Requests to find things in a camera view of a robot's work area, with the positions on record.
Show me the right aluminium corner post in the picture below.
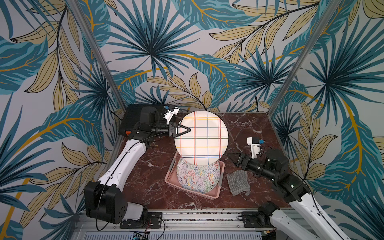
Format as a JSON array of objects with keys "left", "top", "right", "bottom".
[{"left": 268, "top": 0, "right": 342, "bottom": 117}]

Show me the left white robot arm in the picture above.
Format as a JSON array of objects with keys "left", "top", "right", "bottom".
[{"left": 84, "top": 104, "right": 191, "bottom": 224}]

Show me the grey knitted dish cloth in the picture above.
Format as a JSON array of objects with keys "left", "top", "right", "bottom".
[{"left": 227, "top": 170, "right": 251, "bottom": 196}]

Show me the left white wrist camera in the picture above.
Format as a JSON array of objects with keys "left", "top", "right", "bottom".
[{"left": 164, "top": 105, "right": 180, "bottom": 125}]

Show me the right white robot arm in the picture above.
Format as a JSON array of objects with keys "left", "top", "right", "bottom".
[{"left": 227, "top": 149, "right": 349, "bottom": 240}]

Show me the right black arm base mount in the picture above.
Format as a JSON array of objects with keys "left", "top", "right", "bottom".
[{"left": 237, "top": 212, "right": 275, "bottom": 229}]

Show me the plaid striped white plate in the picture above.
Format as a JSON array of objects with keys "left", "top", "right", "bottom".
[{"left": 175, "top": 111, "right": 229, "bottom": 166}]

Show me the colourful squiggle pattern plate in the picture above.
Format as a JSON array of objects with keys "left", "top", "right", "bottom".
[{"left": 176, "top": 159, "right": 221, "bottom": 194}]

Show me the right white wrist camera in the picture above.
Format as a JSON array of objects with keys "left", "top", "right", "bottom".
[{"left": 247, "top": 137, "right": 265, "bottom": 159}]

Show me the pink perforated plastic basket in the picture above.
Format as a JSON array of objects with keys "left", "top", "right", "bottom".
[{"left": 165, "top": 152, "right": 226, "bottom": 200}]

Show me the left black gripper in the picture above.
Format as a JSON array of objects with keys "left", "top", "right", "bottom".
[{"left": 151, "top": 121, "right": 191, "bottom": 137}]

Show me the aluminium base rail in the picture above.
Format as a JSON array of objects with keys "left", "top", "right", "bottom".
[{"left": 72, "top": 209, "right": 289, "bottom": 240}]

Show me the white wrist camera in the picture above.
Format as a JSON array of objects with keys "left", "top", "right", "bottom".
[
  {"left": 164, "top": 105, "right": 180, "bottom": 125},
  {"left": 247, "top": 137, "right": 265, "bottom": 159}
]

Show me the black plastic tool case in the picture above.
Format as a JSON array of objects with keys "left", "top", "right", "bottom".
[{"left": 118, "top": 104, "right": 176, "bottom": 137}]

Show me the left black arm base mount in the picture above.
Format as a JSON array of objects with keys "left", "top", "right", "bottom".
[{"left": 120, "top": 212, "right": 164, "bottom": 229}]

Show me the left aluminium corner post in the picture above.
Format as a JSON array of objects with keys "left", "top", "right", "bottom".
[{"left": 67, "top": 0, "right": 126, "bottom": 113}]

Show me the aluminium corner post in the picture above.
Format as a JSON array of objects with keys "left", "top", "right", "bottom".
[
  {"left": 67, "top": 0, "right": 126, "bottom": 113},
  {"left": 268, "top": 0, "right": 342, "bottom": 117}
]

